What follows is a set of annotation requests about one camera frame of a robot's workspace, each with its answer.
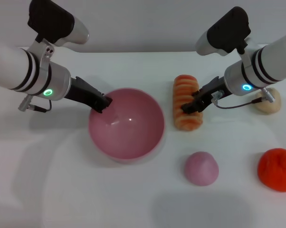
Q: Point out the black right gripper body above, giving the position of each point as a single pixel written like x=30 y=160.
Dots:
x=212 y=92

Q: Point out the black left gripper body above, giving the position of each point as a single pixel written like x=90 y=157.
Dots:
x=83 y=92

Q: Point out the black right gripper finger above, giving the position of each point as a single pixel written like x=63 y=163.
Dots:
x=197 y=93
x=191 y=107

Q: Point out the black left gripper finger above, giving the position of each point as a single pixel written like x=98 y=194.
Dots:
x=102 y=108
x=107 y=100

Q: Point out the orange striped long bread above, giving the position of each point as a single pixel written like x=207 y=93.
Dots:
x=184 y=88

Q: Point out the pink plastic bowl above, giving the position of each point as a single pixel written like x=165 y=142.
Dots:
x=128 y=137

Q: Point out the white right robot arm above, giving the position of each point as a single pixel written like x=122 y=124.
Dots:
x=271 y=64

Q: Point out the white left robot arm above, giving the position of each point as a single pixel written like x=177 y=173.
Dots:
x=12 y=69

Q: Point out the beige round bun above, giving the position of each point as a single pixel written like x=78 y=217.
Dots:
x=272 y=105

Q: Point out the pink round bun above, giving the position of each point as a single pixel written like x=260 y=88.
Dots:
x=201 y=169

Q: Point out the orange-red round bun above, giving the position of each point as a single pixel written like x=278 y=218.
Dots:
x=277 y=171

